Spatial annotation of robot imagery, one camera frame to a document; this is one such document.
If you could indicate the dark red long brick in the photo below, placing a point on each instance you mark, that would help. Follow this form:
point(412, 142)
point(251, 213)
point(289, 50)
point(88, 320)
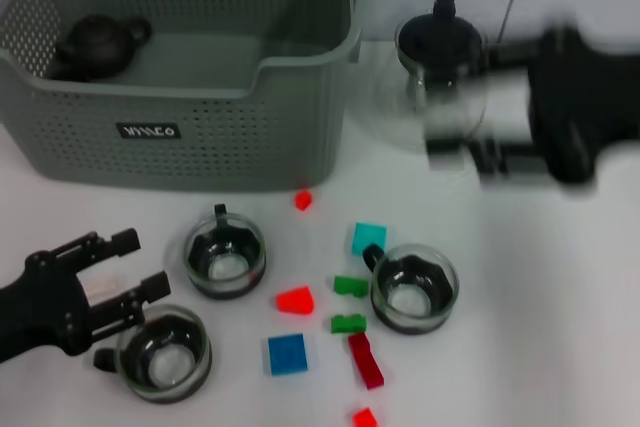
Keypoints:
point(365, 359)

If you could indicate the green toy brick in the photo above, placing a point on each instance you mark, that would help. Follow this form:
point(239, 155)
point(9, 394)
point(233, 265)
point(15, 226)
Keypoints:
point(348, 324)
point(350, 286)

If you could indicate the blue square flat brick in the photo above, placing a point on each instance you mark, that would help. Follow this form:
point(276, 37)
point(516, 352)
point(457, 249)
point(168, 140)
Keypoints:
point(286, 354)

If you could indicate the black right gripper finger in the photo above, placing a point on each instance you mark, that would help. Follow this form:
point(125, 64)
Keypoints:
point(510, 58)
point(500, 162)

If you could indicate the white toy brick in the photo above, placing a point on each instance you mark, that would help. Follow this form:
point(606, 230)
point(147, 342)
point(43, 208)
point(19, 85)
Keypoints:
point(102, 287)

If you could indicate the dark clay teapot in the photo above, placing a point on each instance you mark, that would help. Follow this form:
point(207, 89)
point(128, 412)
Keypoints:
point(100, 44)

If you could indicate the teal square flat brick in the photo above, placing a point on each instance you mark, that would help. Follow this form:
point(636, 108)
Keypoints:
point(370, 237)

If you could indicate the black glass teapot lid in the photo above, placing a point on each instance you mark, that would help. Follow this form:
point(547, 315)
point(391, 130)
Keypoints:
point(440, 42)

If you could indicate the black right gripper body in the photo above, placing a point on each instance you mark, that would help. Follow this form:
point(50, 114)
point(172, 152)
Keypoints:
point(575, 102)

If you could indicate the grey-green perforated storage bin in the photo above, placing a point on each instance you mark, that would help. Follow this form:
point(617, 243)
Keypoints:
point(200, 147)

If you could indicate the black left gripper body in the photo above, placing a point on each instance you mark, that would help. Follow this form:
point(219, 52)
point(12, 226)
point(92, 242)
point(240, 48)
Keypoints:
point(45, 302)

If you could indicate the orange-red sloped brick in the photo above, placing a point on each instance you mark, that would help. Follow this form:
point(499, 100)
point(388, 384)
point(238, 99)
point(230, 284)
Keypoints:
point(295, 300)

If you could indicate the bright red toy brick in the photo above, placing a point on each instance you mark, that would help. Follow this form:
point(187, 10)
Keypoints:
point(365, 418)

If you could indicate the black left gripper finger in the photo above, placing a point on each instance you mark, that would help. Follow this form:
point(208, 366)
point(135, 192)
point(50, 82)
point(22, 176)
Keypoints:
point(155, 287)
point(125, 242)

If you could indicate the clear glass teapot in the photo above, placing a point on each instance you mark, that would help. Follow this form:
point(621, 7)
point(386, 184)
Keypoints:
point(385, 117)

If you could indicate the small red cube brick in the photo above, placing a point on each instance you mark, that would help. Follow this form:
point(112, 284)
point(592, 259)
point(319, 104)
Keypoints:
point(302, 200)

